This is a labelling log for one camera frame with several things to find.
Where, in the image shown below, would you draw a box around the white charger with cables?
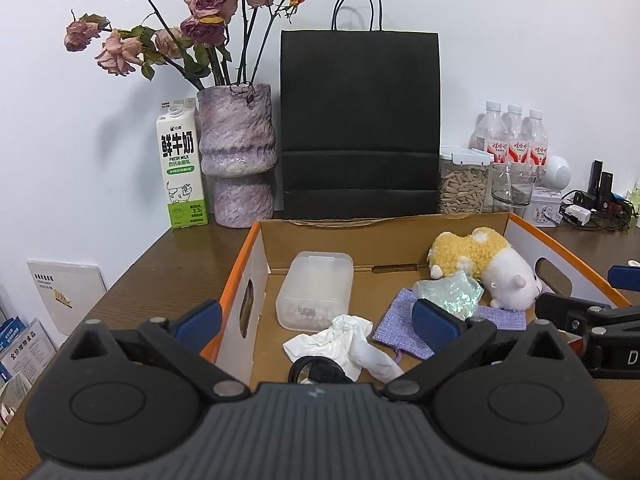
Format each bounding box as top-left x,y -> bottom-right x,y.
560,190 -> 638,232

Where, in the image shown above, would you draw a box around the white tissue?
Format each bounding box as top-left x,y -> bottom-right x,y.
283,314 -> 404,384

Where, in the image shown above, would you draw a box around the purple fabric pouch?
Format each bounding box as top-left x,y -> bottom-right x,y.
372,288 -> 526,361

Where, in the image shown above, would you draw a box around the water bottle middle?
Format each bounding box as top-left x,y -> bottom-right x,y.
503,105 -> 528,164

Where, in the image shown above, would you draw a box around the water bottle left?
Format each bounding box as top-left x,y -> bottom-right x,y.
470,101 -> 509,164

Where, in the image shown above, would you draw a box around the purple ceramic vase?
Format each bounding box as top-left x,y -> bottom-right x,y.
196,84 -> 278,229

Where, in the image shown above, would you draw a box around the dried pink flowers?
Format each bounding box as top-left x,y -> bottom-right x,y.
63,0 -> 308,91

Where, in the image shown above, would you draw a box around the jar of seeds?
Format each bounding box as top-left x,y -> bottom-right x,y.
438,146 -> 492,214

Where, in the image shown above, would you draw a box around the black paper bag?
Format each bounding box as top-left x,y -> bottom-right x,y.
280,0 -> 440,220

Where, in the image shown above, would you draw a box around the dark navy zip case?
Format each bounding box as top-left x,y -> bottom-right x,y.
288,356 -> 352,384

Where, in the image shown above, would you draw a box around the water bottle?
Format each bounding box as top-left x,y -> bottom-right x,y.
523,108 -> 549,183
503,105 -> 528,164
470,101 -> 509,164

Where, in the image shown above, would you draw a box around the iridescent bundle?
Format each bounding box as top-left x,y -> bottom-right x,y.
412,271 -> 484,321

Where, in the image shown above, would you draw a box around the clear glass cup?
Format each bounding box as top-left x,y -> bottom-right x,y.
490,162 -> 537,207

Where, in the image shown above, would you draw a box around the black stand device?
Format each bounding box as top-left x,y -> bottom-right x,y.
573,160 -> 624,217

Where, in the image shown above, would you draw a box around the milk carton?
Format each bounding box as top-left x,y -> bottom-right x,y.
155,98 -> 208,229

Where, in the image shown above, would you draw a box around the water bottle right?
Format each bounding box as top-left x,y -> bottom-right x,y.
523,108 -> 549,183

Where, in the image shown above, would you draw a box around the red cardboard box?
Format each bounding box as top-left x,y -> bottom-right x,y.
201,214 -> 629,386

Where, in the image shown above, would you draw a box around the white yellow plush toy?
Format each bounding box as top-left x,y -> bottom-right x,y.
427,226 -> 544,311

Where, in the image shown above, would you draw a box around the translucent plastic box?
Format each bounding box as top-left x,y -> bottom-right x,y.
276,252 -> 354,332

